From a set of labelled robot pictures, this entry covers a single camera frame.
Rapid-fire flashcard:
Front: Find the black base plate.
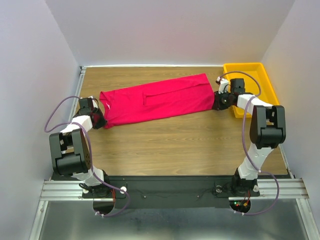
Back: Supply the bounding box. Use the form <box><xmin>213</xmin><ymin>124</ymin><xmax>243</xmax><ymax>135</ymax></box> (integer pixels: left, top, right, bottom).
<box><xmin>78</xmin><ymin>175</ymin><xmax>260</xmax><ymax>216</ymax></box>

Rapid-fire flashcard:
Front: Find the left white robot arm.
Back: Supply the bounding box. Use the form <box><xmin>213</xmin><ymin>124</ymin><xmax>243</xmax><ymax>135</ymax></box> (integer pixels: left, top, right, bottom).
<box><xmin>49</xmin><ymin>96</ymin><xmax>112</xmax><ymax>199</ymax></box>

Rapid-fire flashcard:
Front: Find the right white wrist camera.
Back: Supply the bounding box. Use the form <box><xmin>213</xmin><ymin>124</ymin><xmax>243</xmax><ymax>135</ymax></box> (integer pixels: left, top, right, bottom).
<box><xmin>215</xmin><ymin>76</ymin><xmax>230</xmax><ymax>94</ymax></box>

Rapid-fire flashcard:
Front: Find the yellow plastic bin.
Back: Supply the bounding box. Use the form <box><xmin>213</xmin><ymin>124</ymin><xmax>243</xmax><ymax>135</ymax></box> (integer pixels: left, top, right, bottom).
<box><xmin>223</xmin><ymin>62</ymin><xmax>279</xmax><ymax>105</ymax></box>

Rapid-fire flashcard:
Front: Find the aluminium frame rail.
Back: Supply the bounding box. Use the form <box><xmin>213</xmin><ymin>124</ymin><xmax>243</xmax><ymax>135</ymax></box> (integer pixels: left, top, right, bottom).
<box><xmin>29</xmin><ymin>66</ymin><xmax>87</xmax><ymax>240</ymax></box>

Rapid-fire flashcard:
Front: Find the red t shirt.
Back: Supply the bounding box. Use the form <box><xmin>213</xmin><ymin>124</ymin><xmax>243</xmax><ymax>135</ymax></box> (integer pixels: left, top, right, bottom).
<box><xmin>99</xmin><ymin>73</ymin><xmax>215</xmax><ymax>129</ymax></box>

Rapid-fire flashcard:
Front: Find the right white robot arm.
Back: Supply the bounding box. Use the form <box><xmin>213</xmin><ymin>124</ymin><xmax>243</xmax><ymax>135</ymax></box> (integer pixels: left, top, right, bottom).
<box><xmin>212</xmin><ymin>77</ymin><xmax>286</xmax><ymax>195</ymax></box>

